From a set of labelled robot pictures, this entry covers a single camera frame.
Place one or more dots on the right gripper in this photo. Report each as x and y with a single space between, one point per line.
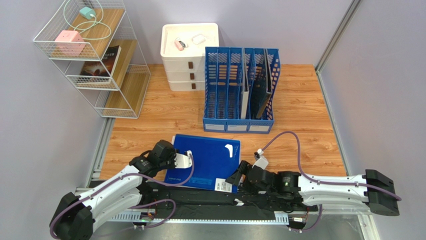
243 170

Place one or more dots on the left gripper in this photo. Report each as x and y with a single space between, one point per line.
172 155

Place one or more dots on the blue folder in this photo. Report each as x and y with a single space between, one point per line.
215 159

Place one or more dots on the blue file organizer rack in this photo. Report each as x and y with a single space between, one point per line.
223 89

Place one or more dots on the white three drawer organizer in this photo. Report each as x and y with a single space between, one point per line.
185 70

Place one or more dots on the pink correction tape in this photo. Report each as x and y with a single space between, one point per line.
179 44

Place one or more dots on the clear plastic bag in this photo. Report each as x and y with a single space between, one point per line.
198 39

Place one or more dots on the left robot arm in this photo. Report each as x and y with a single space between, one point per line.
77 217

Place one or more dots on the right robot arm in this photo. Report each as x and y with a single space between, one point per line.
372 189

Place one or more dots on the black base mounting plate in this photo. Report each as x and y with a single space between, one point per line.
199 204

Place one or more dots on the dark cover book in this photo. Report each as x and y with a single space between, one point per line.
99 72

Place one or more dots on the pink cube power socket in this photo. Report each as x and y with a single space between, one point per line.
70 42

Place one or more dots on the mint green charger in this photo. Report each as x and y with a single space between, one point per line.
87 12

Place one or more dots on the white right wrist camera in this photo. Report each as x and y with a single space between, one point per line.
260 160

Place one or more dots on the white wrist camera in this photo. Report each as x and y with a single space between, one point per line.
260 160
184 160

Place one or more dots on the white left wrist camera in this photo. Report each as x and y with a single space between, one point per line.
184 160

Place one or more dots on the white wire shelf rack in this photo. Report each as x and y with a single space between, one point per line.
94 45

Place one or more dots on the aluminium frame rail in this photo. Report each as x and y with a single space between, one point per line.
299 222

